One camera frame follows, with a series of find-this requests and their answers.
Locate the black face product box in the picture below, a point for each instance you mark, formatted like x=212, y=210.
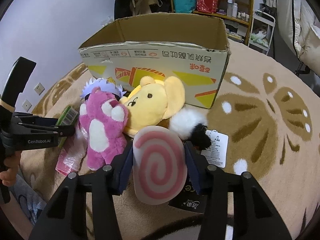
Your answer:
x=189, y=200

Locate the wall socket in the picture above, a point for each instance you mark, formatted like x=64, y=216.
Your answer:
x=26, y=105
x=39, y=88

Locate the white trolley cart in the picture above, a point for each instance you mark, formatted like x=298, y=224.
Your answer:
x=261, y=32

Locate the white-haired figure plush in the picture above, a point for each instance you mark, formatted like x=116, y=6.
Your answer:
x=104, y=85

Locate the beige coat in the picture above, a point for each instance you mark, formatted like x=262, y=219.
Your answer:
x=141, y=7

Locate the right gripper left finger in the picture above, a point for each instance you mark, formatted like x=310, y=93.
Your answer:
x=64, y=216

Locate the pink bear plush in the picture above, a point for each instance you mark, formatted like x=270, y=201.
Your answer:
x=104, y=118

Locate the white black fluffy plush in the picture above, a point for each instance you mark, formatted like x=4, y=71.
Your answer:
x=191, y=125

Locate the cardboard box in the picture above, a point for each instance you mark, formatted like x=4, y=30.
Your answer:
x=192, y=47

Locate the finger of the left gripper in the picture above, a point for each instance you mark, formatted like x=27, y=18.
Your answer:
x=37, y=131
x=28, y=118

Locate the wall socket upper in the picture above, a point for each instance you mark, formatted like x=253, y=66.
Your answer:
x=39, y=88

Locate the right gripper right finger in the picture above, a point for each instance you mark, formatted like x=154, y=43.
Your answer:
x=255, y=216

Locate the wall socket lower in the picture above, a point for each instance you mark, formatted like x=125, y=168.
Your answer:
x=26, y=105

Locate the pink swirl plush cushion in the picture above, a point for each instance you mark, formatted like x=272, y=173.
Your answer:
x=159, y=167

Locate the green packet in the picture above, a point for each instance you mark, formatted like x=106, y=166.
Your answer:
x=68, y=118

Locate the wooden shelf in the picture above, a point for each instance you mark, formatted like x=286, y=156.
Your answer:
x=237, y=15

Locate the white hang tag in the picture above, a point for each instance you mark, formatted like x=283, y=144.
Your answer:
x=216, y=153

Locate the pink plastic packet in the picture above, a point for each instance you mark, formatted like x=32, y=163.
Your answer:
x=72, y=152

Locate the left hand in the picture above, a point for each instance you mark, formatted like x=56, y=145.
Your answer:
x=12, y=162

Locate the yellow dog plush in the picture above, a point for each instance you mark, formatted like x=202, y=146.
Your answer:
x=153, y=101

